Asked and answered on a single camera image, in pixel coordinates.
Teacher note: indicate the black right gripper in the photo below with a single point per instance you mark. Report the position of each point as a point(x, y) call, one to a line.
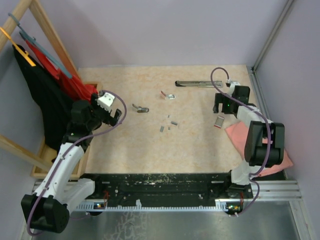
point(221, 98)

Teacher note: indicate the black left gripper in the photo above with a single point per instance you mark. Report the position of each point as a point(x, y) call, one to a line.
point(109, 119)

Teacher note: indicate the large black chrome stapler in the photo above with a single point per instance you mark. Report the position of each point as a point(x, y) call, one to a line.
point(202, 84)

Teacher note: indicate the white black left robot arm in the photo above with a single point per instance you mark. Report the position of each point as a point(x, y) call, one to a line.
point(65, 160)

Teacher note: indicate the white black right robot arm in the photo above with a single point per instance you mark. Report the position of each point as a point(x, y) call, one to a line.
point(247, 112)

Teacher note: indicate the red hanging garment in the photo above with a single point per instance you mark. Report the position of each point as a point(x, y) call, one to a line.
point(73, 87)

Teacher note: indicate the pink folded cloth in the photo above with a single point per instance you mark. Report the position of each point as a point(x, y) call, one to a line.
point(261, 147)

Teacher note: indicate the black hanging garment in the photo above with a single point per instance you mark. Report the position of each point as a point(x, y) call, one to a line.
point(54, 104)

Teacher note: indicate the yellow clothes hanger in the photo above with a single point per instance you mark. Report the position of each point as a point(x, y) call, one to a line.
point(23, 53)

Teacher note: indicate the teal clothes hanger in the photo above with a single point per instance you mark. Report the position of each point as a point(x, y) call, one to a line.
point(37, 47)

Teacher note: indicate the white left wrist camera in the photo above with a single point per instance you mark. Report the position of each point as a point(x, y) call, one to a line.
point(106, 100)

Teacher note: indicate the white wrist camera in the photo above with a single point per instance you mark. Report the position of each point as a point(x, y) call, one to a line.
point(106, 100)
point(231, 85)

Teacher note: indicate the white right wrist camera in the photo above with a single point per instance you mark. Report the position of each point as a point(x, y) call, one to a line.
point(231, 85)

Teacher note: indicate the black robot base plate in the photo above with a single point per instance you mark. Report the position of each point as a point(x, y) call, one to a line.
point(166, 189)

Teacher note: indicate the wooden clothes rack frame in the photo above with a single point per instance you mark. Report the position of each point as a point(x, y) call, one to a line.
point(44, 159)

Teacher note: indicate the aluminium rail frame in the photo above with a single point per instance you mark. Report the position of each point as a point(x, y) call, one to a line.
point(264, 190)

